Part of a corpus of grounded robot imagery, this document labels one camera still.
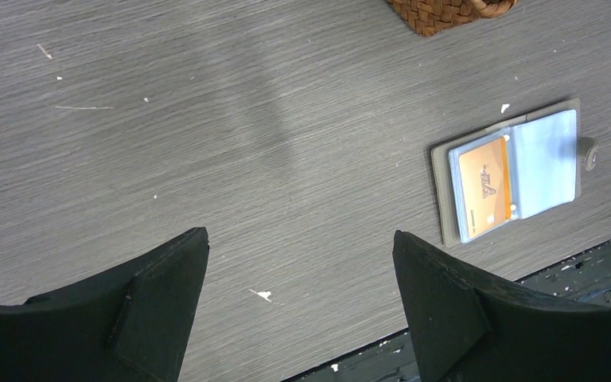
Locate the taupe leather card holder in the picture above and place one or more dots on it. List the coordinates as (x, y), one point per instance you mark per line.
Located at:
(545, 157)

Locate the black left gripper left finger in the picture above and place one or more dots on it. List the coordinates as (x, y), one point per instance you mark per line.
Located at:
(131, 322)

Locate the woven brown compartment basket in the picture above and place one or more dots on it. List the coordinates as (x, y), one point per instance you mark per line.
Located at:
(428, 17)

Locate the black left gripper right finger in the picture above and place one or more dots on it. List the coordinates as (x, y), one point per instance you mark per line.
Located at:
(467, 324)

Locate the gold credit card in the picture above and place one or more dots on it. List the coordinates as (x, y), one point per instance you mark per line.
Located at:
(485, 187)

